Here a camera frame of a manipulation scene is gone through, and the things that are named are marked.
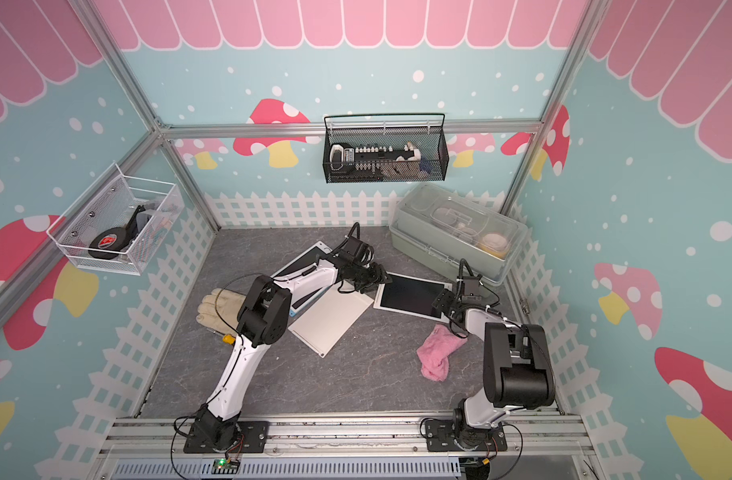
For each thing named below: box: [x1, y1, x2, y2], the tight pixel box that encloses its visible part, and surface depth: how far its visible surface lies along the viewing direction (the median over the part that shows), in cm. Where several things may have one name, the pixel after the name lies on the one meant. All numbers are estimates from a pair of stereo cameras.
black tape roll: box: [88, 227, 128, 260], surface depth 70 cm
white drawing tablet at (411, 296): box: [373, 272, 453, 324], surface depth 104 cm
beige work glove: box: [196, 288, 246, 336], surface depth 99 cm
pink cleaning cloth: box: [416, 324, 468, 382], surface depth 86 cm
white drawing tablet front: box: [288, 282, 374, 358], surface depth 96 cm
